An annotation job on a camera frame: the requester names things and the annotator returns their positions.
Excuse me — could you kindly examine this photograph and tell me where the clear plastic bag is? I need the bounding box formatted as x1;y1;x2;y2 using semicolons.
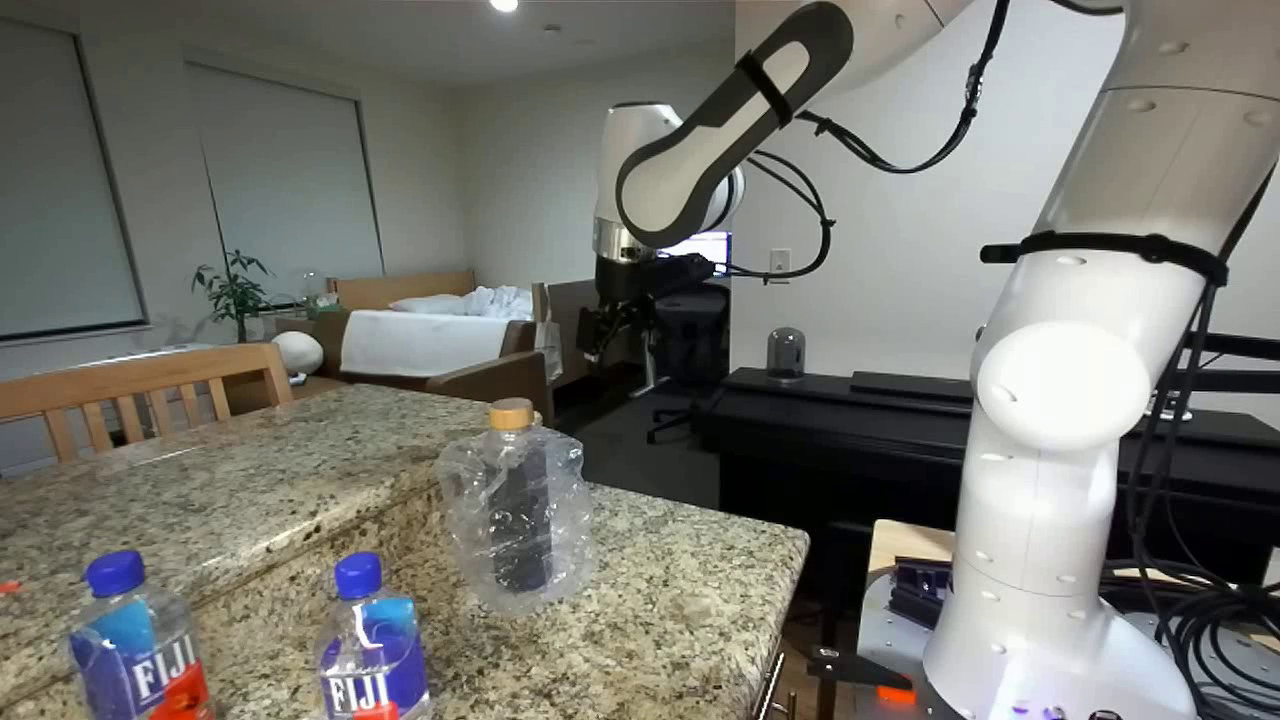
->
436;429;591;612

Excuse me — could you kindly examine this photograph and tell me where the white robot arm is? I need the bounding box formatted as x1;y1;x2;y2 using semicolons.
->
603;0;1280;720

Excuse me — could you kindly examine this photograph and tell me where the black bottle with wooden cap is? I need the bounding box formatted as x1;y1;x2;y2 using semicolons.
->
487;394;551;592

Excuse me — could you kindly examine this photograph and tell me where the right Fiji water bottle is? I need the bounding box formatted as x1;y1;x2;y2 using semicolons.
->
317;552;434;720

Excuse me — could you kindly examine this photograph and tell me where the fiji water bottle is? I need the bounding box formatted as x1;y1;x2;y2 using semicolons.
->
67;549;218;720
317;552;434;720

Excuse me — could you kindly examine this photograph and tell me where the left Fiji water bottle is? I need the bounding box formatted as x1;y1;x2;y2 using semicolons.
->
67;549;218;720

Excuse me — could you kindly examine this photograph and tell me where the black office chair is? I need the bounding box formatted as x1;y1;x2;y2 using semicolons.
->
649;284;729;441

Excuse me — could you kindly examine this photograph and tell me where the bed with white sheets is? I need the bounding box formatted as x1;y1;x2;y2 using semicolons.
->
311;272;546;399

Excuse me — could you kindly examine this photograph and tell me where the black digital piano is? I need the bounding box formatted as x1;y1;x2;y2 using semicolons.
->
696;368;1280;592

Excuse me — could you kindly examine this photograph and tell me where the green potted plant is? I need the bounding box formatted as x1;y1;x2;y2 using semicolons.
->
191;248;270;341

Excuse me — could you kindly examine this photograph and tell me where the wooden chair back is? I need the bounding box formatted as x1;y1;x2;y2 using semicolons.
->
0;345;293;464

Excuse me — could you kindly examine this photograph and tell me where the black cable bundle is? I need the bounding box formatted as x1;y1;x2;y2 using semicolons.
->
1107;284;1280;720

